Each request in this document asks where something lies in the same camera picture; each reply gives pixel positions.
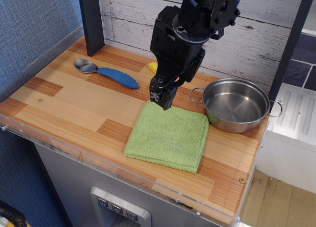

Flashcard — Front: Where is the dark vertical post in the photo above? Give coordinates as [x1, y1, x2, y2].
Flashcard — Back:
[79, 0, 105, 56]
[269, 0, 314, 100]

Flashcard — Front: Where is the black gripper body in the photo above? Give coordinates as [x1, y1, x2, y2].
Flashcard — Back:
[150, 6, 205, 88]

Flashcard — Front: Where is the dark left vertical post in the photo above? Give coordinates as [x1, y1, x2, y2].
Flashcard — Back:
[79, 0, 105, 56]

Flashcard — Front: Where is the grey toy fridge cabinet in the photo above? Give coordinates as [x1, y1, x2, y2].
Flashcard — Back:
[36, 144, 240, 227]

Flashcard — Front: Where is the green folded cloth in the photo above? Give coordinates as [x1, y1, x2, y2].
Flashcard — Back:
[124, 101, 209, 173]

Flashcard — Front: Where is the dark right vertical post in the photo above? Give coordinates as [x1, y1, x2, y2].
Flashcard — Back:
[269, 0, 314, 100]

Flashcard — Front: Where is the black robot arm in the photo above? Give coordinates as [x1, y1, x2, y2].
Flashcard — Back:
[150, 0, 240, 110]

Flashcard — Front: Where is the white plastic sink unit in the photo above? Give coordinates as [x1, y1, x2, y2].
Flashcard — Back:
[256, 83, 316, 193]

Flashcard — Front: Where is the yellow plastic toy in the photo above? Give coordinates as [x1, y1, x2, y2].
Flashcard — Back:
[148, 62, 158, 74]

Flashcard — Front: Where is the silver dispenser button panel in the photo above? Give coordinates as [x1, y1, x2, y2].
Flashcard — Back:
[90, 186, 152, 227]

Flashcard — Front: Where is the blue handled metal spoon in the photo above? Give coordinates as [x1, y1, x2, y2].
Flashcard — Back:
[74, 58, 139, 89]

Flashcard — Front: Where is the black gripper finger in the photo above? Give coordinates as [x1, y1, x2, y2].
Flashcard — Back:
[159, 87, 178, 110]
[150, 85, 163, 104]

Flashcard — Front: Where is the stainless steel pot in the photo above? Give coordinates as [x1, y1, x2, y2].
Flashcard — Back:
[190, 78, 283, 133]

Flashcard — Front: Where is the clear acrylic edge guard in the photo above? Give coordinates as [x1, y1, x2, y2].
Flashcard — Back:
[0, 115, 268, 227]

